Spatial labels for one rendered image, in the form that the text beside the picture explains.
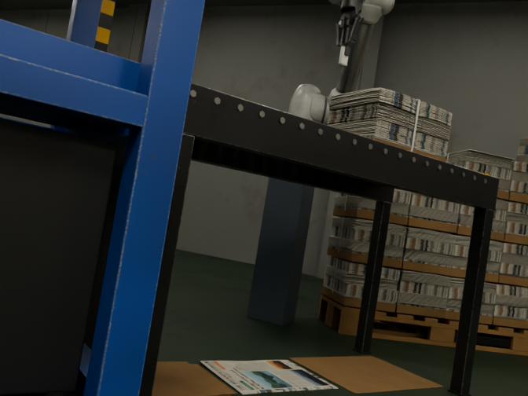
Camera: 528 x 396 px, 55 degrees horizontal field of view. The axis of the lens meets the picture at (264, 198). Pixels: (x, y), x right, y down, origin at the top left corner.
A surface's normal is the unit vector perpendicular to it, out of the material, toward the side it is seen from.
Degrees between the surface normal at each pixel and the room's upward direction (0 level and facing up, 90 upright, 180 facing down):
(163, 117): 90
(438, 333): 90
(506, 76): 90
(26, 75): 90
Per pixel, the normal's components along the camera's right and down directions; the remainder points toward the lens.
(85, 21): 0.55, 0.05
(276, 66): -0.36, -0.10
